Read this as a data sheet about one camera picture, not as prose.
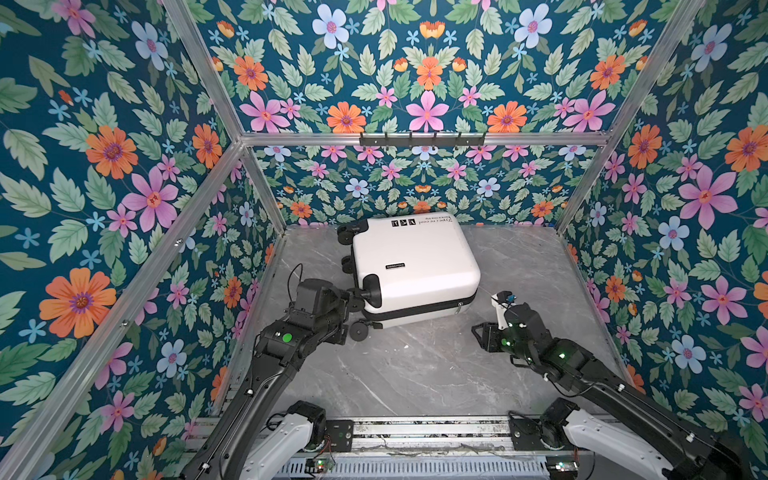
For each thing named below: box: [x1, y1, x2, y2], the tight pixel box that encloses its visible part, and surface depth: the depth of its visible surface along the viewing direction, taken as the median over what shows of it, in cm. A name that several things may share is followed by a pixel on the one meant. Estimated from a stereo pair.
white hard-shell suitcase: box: [337, 213, 481, 341], surface depth 88 cm
